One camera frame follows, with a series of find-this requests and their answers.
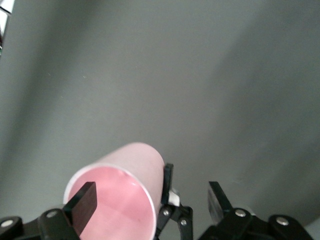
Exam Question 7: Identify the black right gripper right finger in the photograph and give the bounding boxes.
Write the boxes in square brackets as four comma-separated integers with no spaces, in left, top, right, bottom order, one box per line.
[199,181,313,240]

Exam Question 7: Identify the pink plastic cup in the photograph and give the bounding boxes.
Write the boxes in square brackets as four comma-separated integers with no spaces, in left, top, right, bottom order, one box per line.
[63,141,166,240]

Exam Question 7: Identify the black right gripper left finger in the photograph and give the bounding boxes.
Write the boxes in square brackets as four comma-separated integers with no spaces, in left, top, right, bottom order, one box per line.
[0,181,98,240]

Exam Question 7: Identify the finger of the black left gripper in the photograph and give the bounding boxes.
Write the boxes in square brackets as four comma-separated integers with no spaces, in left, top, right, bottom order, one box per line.
[156,163,194,240]

